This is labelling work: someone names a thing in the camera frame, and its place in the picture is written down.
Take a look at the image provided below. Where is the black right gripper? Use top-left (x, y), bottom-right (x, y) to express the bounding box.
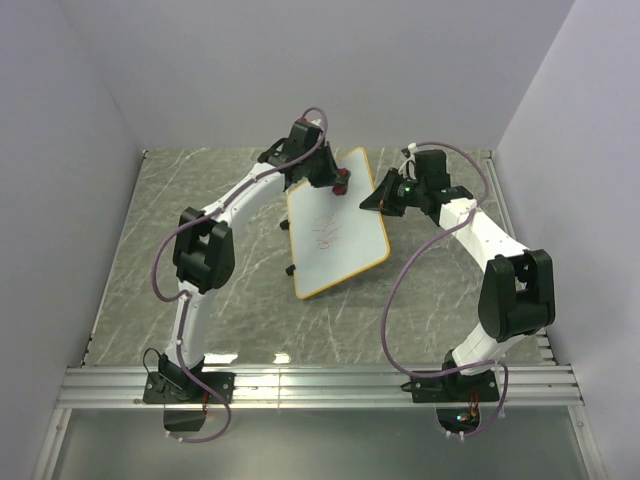
top-left (358, 169), bottom-right (424, 218)

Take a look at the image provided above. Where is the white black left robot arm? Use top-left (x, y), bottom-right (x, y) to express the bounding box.
top-left (149, 117), bottom-right (349, 402)

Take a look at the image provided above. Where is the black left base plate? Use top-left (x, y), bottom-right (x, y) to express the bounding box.
top-left (142, 371), bottom-right (235, 405)

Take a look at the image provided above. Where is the aluminium front rail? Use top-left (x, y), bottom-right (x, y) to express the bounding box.
top-left (56, 364), bottom-right (583, 410)

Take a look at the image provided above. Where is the yellow framed whiteboard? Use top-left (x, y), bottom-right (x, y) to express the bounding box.
top-left (287, 147), bottom-right (391, 300)

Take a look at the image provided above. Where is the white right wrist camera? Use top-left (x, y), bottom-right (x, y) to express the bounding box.
top-left (399, 143), bottom-right (419, 180)

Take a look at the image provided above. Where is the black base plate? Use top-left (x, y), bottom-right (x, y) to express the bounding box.
top-left (142, 371), bottom-right (235, 405)
top-left (401, 370), bottom-right (500, 403)

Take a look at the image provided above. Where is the red whiteboard eraser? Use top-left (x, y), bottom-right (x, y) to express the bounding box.
top-left (332, 168), bottom-right (351, 196)

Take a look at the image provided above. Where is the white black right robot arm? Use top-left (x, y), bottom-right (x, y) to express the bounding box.
top-left (359, 142), bottom-right (556, 403)

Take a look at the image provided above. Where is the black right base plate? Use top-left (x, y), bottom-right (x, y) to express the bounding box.
top-left (401, 370), bottom-right (500, 403)

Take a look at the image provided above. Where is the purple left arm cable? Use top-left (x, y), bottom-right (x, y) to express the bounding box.
top-left (151, 106), bottom-right (330, 444)

